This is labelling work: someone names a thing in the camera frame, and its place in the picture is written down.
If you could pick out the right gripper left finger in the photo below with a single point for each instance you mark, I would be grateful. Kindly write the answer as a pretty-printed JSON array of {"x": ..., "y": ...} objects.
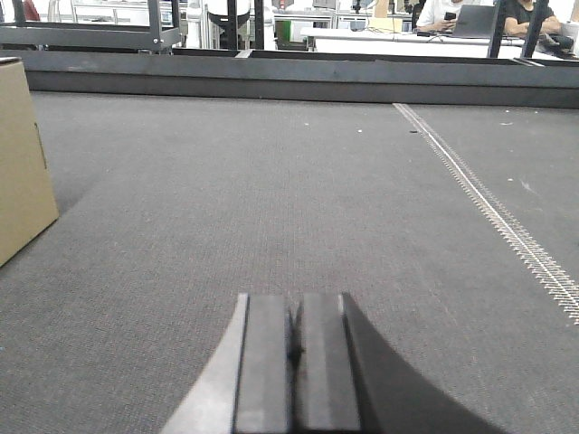
[{"x": 245, "y": 386}]

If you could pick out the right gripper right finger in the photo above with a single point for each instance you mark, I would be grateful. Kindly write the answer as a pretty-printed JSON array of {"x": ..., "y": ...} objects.
[{"x": 350, "y": 380}]

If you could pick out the brown cardboard box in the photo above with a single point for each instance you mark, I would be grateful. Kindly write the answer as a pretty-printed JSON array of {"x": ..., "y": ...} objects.
[{"x": 28, "y": 204}]

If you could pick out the white work table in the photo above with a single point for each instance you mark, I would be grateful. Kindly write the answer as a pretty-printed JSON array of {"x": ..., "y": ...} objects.
[{"x": 404, "y": 44}]

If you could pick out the person in white shirt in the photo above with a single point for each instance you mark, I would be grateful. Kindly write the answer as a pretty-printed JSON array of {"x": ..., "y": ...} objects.
[{"x": 432, "y": 16}]

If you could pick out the grey laptop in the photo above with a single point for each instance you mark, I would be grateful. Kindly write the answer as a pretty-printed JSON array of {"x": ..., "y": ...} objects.
[{"x": 474, "y": 22}]

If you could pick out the person in black shirt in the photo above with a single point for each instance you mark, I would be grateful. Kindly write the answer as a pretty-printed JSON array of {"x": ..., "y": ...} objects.
[{"x": 518, "y": 18}]

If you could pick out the dark conveyor side rail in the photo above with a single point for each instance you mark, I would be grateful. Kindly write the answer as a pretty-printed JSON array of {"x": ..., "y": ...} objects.
[{"x": 329, "y": 77}]

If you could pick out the black metal frame cart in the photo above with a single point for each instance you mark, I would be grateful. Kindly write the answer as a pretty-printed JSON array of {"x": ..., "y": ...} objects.
[{"x": 100, "y": 26}]

